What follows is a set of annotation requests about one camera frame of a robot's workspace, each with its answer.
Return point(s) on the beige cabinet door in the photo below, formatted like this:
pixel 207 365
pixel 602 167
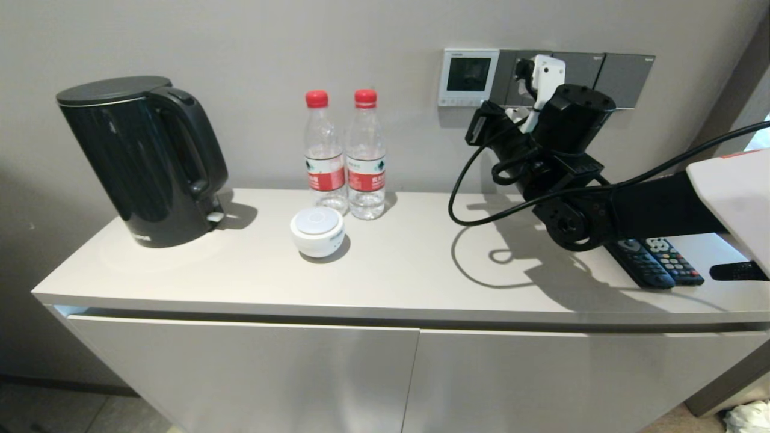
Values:
pixel 571 385
pixel 252 373

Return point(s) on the grey triple rocker wall switch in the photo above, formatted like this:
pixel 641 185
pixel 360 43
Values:
pixel 508 66

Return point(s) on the brown door frame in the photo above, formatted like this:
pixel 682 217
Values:
pixel 740 78

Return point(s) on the white crumpled bag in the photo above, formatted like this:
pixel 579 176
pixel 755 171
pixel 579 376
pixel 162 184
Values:
pixel 749 418

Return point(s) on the beige sideboard cabinet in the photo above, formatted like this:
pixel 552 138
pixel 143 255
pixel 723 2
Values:
pixel 373 264

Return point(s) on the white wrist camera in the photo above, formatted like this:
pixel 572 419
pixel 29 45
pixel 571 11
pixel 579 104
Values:
pixel 547 75

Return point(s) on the wall thermostat with screen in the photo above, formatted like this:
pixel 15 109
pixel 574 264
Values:
pixel 451 66

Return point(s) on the black remote control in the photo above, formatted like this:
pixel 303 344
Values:
pixel 643 267
pixel 677 264

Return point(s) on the clear water bottle red cap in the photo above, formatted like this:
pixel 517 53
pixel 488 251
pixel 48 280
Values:
pixel 365 174
pixel 325 174

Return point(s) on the black electric kettle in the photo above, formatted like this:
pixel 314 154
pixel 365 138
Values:
pixel 135 168

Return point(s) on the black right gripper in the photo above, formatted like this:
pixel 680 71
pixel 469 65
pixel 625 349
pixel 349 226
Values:
pixel 571 129

